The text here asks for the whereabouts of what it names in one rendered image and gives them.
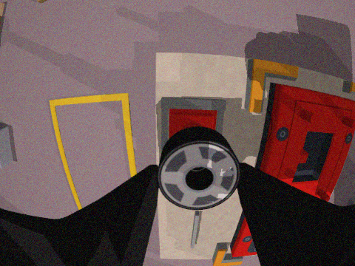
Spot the black tyre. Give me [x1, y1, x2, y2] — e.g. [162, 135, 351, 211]
[157, 126, 241, 211]

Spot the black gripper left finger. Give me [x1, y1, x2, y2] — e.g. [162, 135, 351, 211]
[0, 165, 159, 266]

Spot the yellow rectangular outline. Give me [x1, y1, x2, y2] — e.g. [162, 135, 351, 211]
[50, 93, 137, 210]

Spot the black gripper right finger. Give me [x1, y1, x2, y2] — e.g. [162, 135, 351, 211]
[237, 163, 355, 266]

